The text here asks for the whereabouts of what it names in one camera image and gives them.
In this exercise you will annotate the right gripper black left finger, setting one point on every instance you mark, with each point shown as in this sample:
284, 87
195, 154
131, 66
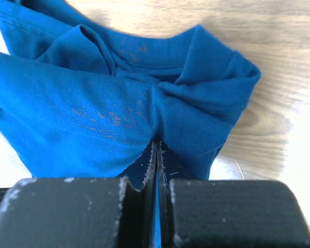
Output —
83, 212

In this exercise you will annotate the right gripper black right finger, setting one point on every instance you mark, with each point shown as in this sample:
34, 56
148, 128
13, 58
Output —
224, 213

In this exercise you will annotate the blue printed t shirt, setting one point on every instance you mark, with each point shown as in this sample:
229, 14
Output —
80, 100

